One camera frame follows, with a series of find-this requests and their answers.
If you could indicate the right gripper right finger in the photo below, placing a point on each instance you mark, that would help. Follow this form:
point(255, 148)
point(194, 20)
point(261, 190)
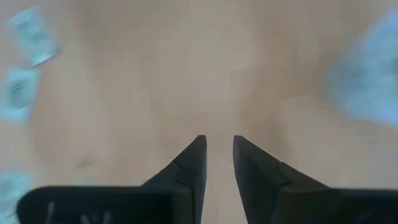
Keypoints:
point(295, 205)

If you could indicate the clear plastic cup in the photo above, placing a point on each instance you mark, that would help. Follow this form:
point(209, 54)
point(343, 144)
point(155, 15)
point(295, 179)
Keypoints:
point(370, 77)

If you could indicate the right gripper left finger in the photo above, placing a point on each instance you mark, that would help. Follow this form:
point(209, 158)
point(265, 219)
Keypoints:
point(124, 205)

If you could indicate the pale green stevia packet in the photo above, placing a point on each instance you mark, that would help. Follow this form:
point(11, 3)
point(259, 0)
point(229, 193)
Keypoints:
point(18, 93)
point(11, 189)
point(32, 34)

